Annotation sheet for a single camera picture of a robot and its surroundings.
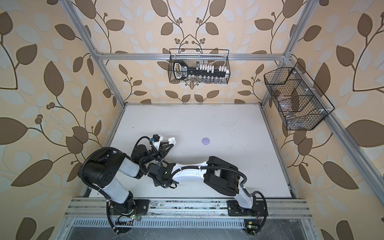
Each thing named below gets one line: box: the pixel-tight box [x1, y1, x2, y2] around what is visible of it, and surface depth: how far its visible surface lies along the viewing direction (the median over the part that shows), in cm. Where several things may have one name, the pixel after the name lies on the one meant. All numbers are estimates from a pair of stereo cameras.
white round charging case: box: [168, 137, 177, 145], surface depth 89 cm
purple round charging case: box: [201, 137, 210, 146], surface depth 101 cm
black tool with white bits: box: [173, 60, 230, 80], surface depth 84 cm
